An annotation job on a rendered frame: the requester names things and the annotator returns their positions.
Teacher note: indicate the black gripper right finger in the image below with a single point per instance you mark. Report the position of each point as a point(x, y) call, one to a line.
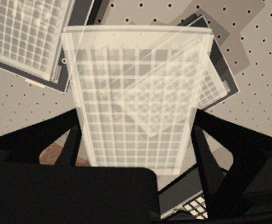
point(251, 171)

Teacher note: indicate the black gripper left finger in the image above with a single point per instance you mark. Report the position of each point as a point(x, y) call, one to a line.
point(25, 145)

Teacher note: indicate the white well plate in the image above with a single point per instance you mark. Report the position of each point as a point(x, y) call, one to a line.
point(137, 135)
point(212, 91)
point(17, 45)

